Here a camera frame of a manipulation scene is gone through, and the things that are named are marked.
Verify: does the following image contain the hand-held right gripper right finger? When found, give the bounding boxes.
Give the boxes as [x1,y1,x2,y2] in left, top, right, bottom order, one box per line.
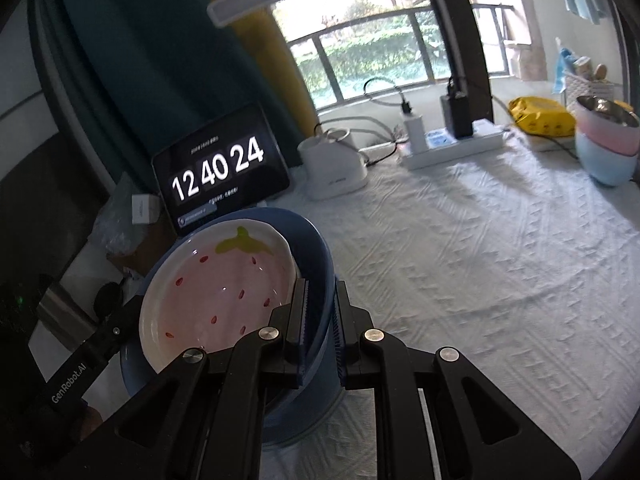
[335,280,583,480]

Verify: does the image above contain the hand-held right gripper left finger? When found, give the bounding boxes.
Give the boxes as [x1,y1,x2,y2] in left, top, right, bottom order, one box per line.
[114,277,313,480]

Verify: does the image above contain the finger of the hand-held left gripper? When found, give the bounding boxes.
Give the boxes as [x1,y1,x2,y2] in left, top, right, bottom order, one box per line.
[94,284,144,357]

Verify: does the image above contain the dark blue bowl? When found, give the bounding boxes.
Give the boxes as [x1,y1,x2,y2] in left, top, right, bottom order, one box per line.
[120,207,346,443]

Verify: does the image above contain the strawberry print bowl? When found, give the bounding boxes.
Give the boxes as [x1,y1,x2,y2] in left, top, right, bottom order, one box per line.
[138,218,303,376]

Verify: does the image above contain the brown cardboard box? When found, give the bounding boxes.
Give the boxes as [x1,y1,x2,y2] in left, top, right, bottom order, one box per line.
[105,220,176,281]

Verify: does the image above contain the clear plastic bag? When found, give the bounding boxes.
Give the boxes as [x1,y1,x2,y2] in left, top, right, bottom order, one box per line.
[92,172,161,261]

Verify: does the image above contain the small white box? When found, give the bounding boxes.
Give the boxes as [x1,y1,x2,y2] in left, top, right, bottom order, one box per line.
[131,195,163,225]

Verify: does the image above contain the white desk lamp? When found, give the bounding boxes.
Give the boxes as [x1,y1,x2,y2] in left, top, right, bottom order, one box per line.
[207,0,371,201]

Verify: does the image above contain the white textured tablecloth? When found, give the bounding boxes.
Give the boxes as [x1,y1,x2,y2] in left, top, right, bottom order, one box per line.
[260,125,640,480]

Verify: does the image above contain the black tablet clock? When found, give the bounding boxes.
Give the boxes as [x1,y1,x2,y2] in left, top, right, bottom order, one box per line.
[151,101,292,236]

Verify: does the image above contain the white charger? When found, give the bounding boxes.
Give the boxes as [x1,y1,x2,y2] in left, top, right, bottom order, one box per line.
[402,114,428,153]

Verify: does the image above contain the white power strip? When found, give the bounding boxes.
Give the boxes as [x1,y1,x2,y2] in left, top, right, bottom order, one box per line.
[397,119,506,170]

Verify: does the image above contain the black charger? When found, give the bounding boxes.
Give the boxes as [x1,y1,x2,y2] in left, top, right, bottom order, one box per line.
[440,91,475,140]

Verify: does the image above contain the yellow curtain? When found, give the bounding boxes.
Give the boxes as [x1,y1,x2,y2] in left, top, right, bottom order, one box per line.
[182,0,318,131]

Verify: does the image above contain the teal curtain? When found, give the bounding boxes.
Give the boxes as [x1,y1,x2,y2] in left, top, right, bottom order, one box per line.
[30,0,306,201]

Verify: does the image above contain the yellow tissue pack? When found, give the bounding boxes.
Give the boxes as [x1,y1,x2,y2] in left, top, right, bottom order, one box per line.
[509,96,577,137]

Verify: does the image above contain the balcony railing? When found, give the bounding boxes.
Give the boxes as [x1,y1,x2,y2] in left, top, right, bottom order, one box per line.
[287,4,516,111]

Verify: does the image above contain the light blue bowl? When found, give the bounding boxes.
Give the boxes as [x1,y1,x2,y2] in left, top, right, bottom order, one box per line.
[574,132,640,187]

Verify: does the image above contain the pink bowl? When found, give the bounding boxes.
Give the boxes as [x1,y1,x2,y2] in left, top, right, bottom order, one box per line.
[575,105,640,157]

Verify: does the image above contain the balcony cardboard box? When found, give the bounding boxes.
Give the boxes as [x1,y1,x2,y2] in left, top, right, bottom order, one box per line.
[507,42,546,81]

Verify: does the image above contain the blue bag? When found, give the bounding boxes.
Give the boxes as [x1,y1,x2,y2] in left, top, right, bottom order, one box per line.
[552,47,576,96]

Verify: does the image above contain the white woven basket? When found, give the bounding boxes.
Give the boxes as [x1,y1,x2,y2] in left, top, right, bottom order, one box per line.
[562,72,616,106]

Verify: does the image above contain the metal bowl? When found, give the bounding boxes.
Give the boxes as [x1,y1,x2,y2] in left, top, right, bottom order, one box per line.
[575,94,640,128]

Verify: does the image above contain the dark sliding door frame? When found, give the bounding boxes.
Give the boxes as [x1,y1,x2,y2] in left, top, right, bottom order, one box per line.
[415,0,496,123]

